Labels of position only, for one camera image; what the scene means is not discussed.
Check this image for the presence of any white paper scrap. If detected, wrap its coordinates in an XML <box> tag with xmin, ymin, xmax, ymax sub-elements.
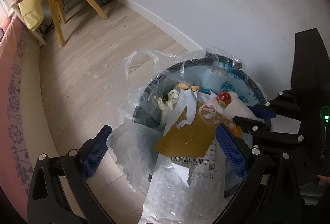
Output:
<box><xmin>271</xmin><ymin>115</ymin><xmax>301</xmax><ymax>134</ymax></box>

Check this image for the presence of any round trash bin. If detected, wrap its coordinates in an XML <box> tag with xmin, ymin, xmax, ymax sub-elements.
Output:
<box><xmin>126</xmin><ymin>54</ymin><xmax>266</xmax><ymax>192</ymax></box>

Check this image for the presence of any red toy figure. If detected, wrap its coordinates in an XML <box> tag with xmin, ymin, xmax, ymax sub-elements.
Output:
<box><xmin>216</xmin><ymin>92</ymin><xmax>232</xmax><ymax>108</ymax></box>

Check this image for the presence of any brown cardboard piece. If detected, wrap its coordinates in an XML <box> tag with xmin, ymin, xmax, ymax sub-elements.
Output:
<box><xmin>154</xmin><ymin>110</ymin><xmax>216</xmax><ymax>158</ymax></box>

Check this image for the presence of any pink bed with sheet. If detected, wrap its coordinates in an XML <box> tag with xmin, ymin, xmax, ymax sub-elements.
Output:
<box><xmin>1</xmin><ymin>15</ymin><xmax>58</xmax><ymax>220</ymax></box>

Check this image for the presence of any silver shipping mailer bag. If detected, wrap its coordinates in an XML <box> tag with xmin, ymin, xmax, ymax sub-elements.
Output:
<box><xmin>139</xmin><ymin>141</ymin><xmax>227</xmax><ymax>223</ymax></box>

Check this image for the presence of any yellow cloth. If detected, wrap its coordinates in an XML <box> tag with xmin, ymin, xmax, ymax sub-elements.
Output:
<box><xmin>18</xmin><ymin>0</ymin><xmax>44</xmax><ymax>31</ymax></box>

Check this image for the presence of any wooden chair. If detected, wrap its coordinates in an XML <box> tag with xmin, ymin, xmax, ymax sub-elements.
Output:
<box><xmin>48</xmin><ymin>0</ymin><xmax>108</xmax><ymax>47</ymax></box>

